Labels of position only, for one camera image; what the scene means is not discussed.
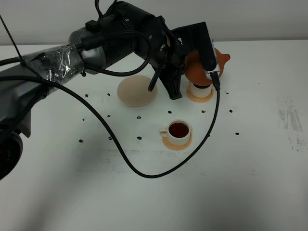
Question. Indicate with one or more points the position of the white teacup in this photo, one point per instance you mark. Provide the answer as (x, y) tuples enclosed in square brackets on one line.
[(177, 133), (200, 91)]

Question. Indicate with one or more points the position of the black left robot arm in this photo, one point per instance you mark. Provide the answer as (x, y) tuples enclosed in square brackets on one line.
[(32, 77)]

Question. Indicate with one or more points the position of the orange coaster far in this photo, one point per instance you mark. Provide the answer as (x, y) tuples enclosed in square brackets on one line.
[(199, 100)]

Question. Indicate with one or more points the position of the beige round teapot coaster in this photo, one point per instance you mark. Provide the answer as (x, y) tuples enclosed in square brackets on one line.
[(133, 91)]

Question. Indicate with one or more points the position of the orange coaster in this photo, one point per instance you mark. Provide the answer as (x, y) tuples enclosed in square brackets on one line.
[(199, 100), (185, 145)]

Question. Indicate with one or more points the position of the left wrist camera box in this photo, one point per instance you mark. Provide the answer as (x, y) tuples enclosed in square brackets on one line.
[(196, 37)]

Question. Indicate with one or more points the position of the orange coaster near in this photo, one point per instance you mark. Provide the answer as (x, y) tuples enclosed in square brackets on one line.
[(185, 145)]

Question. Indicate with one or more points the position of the white teacup near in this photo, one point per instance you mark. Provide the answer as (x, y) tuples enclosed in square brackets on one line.
[(177, 133)]

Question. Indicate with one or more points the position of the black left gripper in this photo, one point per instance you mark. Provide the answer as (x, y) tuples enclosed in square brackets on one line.
[(127, 28)]

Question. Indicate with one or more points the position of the white teacup far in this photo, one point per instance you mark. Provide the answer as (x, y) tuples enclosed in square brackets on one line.
[(200, 91)]

